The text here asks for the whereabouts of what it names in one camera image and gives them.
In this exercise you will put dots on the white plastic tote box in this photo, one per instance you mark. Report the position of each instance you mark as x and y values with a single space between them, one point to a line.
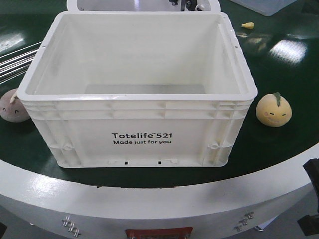
139 89

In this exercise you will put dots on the steel conveyor rollers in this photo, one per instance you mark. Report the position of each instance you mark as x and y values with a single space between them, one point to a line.
17 62

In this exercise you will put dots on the clear plastic storage bin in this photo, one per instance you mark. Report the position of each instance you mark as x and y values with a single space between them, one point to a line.
264 7

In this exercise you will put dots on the white outer conveyor rim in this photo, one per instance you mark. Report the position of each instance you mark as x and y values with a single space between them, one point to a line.
213 210

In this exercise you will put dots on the small yellow nozzle cap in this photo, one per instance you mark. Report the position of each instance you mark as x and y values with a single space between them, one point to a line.
248 25

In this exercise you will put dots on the yellow plush toy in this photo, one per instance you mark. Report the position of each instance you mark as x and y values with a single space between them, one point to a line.
273 110

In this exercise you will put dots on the red label plate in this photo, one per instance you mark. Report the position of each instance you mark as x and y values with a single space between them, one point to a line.
174 233

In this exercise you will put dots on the pink plush toy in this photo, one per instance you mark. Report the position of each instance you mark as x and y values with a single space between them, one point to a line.
11 108

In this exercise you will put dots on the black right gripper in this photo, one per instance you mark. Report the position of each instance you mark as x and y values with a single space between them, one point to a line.
312 169

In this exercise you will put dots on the white inner ring guard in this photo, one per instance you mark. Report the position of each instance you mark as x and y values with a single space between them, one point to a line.
143 5

